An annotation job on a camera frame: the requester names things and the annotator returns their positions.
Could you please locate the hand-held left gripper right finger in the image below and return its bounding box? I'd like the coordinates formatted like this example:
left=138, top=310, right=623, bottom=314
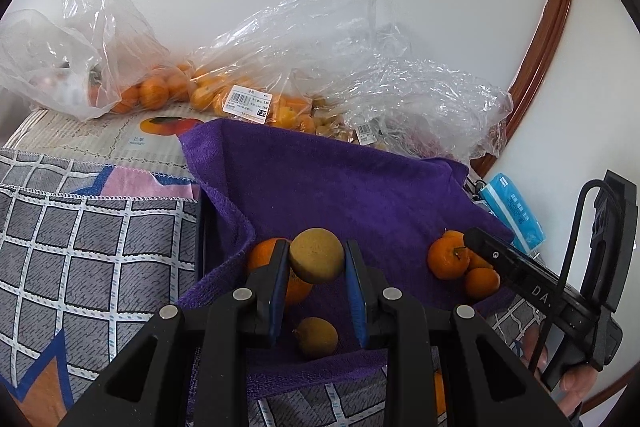
left=344, top=240, right=576, bottom=427

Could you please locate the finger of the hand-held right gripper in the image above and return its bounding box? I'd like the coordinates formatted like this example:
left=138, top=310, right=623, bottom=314
left=462, top=228, right=532, bottom=289

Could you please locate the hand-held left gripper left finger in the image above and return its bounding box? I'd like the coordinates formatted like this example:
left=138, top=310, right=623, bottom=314
left=57, top=238, right=292, bottom=427

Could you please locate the small orange mandarin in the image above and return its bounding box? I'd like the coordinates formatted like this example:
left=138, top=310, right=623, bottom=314
left=466, top=249, right=495, bottom=271

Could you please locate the smooth oval orange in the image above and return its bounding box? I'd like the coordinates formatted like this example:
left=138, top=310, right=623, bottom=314
left=464, top=267, right=501, bottom=299

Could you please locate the round orange mandarin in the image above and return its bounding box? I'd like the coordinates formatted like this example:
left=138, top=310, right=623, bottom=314
left=245, top=238, right=315, bottom=306

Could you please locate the mandarin with stem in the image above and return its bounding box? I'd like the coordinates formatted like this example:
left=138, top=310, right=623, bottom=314
left=426, top=229, right=472, bottom=280

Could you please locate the dull yellow lemon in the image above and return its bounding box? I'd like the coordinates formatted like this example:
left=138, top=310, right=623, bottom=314
left=289, top=228, right=346, bottom=284
left=292, top=317, right=339, bottom=359

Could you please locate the person's right hand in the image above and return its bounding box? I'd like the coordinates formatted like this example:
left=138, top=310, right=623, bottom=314
left=517, top=327, right=603, bottom=423

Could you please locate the blue tissue pack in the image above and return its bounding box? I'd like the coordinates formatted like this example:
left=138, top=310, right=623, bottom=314
left=477, top=173, right=546, bottom=255

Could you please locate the purple towel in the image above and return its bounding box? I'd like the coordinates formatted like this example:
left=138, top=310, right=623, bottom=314
left=177, top=118, right=516, bottom=400

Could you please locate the pile of bagged red fruit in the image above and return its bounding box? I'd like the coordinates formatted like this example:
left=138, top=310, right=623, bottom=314
left=380, top=117, right=481, bottom=160

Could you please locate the clear plastic red fruit bag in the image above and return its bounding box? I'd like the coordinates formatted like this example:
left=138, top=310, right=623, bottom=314
left=345, top=57, right=515, bottom=165

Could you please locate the pile of bagged longans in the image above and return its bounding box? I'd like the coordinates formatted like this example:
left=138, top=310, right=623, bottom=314
left=312, top=97, right=358, bottom=142

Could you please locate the pile of bagged kumquats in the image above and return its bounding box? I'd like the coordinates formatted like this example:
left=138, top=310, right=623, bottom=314
left=190, top=67, right=317, bottom=132

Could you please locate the clear plastic longan bag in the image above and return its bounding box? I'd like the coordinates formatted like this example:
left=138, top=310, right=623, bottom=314
left=280, top=22, right=401, bottom=148

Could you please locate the pile of bagged mandarins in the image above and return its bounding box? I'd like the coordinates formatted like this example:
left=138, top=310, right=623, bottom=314
left=107, top=64, right=193, bottom=114

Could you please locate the printed cardboard fruit box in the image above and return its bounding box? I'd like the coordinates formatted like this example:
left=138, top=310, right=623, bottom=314
left=0, top=103, right=221, bottom=180

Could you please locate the clear plastic kumquat bag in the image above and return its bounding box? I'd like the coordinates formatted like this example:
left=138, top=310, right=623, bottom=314
left=186, top=0, right=393, bottom=132

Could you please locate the clear plastic mandarin bag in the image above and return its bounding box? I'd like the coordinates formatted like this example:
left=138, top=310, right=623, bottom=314
left=60, top=0, right=193, bottom=115

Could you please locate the white plastic bag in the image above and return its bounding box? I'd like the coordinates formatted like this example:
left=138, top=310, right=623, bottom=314
left=0, top=9, right=123, bottom=122

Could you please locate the thin black cable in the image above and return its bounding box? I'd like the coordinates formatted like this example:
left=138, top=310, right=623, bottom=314
left=464, top=177, right=493, bottom=208

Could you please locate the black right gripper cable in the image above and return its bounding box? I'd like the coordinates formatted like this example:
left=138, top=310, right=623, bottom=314
left=530, top=179, right=608, bottom=373

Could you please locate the brown wooden frame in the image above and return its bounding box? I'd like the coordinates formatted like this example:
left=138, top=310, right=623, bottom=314
left=470, top=0, right=581, bottom=182

